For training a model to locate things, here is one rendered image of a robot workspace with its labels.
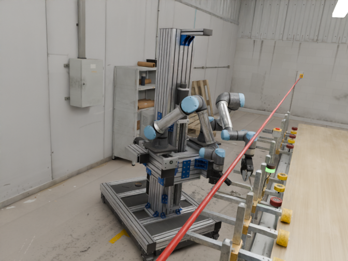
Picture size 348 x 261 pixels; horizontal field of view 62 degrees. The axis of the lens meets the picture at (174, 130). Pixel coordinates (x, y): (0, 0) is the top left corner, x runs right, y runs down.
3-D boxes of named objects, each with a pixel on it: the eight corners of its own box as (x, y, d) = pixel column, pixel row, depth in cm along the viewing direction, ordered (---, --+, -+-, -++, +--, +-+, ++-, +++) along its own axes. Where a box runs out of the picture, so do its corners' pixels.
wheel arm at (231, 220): (194, 213, 170) (194, 208, 169) (196, 211, 173) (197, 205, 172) (283, 241, 151) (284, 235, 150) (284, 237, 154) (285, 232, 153)
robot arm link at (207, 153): (203, 154, 225) (216, 157, 221) (197, 158, 216) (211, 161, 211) (204, 144, 223) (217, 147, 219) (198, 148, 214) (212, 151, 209)
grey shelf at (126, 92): (112, 159, 484) (114, 66, 442) (142, 146, 561) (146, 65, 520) (133, 165, 464) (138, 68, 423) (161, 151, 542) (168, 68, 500)
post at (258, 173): (244, 236, 191) (256, 170, 179) (245, 233, 194) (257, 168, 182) (249, 238, 190) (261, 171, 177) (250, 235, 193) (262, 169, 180)
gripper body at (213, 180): (211, 180, 223) (213, 165, 219) (221, 183, 219) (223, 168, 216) (207, 184, 216) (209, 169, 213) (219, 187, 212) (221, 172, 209)
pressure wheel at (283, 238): (279, 228, 151) (278, 228, 158) (275, 244, 149) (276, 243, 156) (291, 232, 148) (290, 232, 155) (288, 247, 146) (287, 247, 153)
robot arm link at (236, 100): (211, 122, 281) (228, 88, 233) (225, 122, 283) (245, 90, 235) (212, 133, 275) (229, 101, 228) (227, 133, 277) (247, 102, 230)
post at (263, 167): (250, 222, 214) (261, 163, 202) (251, 220, 217) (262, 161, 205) (255, 224, 213) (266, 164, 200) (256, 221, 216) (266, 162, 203)
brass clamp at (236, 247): (223, 259, 135) (225, 250, 134) (231, 243, 147) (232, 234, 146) (236, 264, 133) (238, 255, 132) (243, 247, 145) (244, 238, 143)
